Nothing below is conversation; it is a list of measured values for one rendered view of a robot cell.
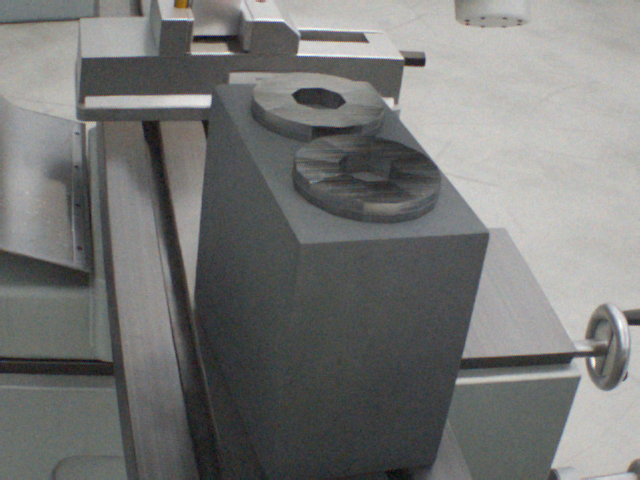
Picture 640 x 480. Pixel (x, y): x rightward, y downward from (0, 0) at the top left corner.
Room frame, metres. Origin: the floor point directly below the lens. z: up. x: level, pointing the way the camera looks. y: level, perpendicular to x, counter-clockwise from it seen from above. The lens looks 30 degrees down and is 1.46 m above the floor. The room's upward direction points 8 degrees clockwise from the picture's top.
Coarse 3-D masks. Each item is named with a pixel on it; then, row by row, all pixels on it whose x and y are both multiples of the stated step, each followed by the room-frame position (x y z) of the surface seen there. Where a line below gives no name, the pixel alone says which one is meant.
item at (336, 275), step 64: (256, 128) 0.71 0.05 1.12; (320, 128) 0.70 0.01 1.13; (384, 128) 0.74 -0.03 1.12; (256, 192) 0.65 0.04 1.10; (320, 192) 0.61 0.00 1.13; (384, 192) 0.62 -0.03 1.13; (448, 192) 0.66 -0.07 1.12; (256, 256) 0.64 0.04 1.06; (320, 256) 0.58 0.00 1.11; (384, 256) 0.59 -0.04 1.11; (448, 256) 0.61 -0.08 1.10; (256, 320) 0.63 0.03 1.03; (320, 320) 0.58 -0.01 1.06; (384, 320) 0.59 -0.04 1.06; (448, 320) 0.61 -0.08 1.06; (256, 384) 0.61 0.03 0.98; (320, 384) 0.58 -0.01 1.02; (384, 384) 0.60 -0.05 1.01; (448, 384) 0.61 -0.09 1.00; (256, 448) 0.60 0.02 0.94; (320, 448) 0.58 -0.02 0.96; (384, 448) 0.60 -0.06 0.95
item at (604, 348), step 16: (608, 304) 1.26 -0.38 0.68; (592, 320) 1.28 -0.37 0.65; (608, 320) 1.25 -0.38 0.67; (624, 320) 1.22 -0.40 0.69; (592, 336) 1.27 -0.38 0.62; (608, 336) 1.23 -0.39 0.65; (624, 336) 1.20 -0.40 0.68; (592, 352) 1.22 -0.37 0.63; (608, 352) 1.23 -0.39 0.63; (624, 352) 1.19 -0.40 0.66; (592, 368) 1.25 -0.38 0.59; (608, 368) 1.21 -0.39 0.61; (624, 368) 1.18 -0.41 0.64; (608, 384) 1.19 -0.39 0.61
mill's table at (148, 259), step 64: (128, 0) 1.46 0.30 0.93; (128, 128) 1.07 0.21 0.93; (192, 128) 1.08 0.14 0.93; (128, 192) 0.94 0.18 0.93; (192, 192) 0.95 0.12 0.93; (128, 256) 0.83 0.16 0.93; (192, 256) 0.84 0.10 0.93; (128, 320) 0.74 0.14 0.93; (192, 320) 0.75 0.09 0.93; (128, 384) 0.66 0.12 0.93; (192, 384) 0.70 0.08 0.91; (128, 448) 0.63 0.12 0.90; (192, 448) 0.60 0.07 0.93; (448, 448) 0.64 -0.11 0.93
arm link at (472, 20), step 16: (464, 0) 0.92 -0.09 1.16; (480, 0) 0.91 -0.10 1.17; (496, 0) 0.91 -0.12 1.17; (512, 0) 0.91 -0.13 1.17; (528, 0) 0.93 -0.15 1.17; (464, 16) 0.91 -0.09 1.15; (480, 16) 0.91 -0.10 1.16; (496, 16) 0.91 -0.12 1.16; (512, 16) 0.91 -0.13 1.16; (528, 16) 0.92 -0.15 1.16
